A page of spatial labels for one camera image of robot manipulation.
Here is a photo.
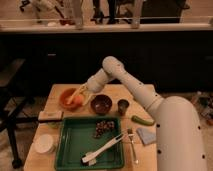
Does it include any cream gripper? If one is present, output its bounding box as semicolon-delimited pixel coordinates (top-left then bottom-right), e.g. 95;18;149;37
67;84;92;106

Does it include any orange apple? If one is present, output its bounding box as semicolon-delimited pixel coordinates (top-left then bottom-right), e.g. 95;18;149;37
73;95;85;105

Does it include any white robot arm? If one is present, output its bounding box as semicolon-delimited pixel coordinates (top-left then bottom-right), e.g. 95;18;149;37
68;56;207;171

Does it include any orange bowl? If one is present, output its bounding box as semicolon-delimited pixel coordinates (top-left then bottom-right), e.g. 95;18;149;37
59;88;82;110

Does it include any dark maroon bowl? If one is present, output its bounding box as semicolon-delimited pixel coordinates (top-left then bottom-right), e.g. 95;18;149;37
90;94;112;115

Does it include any bunch of dark grapes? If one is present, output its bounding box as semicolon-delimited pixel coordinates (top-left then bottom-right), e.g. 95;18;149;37
94;121;115;138

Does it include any wooden block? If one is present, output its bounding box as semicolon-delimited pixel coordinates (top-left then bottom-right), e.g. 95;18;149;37
38;111;63;121

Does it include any green plastic tray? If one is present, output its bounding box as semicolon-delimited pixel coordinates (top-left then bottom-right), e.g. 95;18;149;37
54;117;125;171

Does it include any silver fork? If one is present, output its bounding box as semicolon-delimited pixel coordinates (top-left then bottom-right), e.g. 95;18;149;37
127;128;139;164

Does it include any black office chair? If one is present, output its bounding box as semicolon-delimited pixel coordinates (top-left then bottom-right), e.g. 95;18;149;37
0;58;40;170

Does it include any white dish brush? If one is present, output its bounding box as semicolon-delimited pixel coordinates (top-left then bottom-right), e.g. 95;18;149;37
81;133;126;166

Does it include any grey folded cloth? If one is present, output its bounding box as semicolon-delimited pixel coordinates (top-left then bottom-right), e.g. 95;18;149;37
136;128;156;145

